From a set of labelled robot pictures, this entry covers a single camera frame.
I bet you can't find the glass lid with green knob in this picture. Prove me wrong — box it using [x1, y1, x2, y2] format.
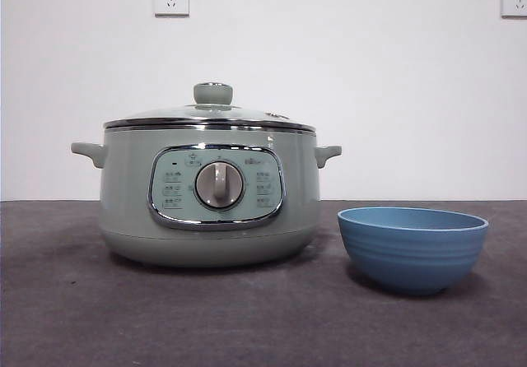
[102, 81, 317, 132]

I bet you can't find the pale green electric steamer pot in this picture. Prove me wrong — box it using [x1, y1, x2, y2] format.
[70, 127, 343, 267]

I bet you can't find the blue ribbed bowl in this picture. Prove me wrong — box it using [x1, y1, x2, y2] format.
[337, 207, 490, 297]

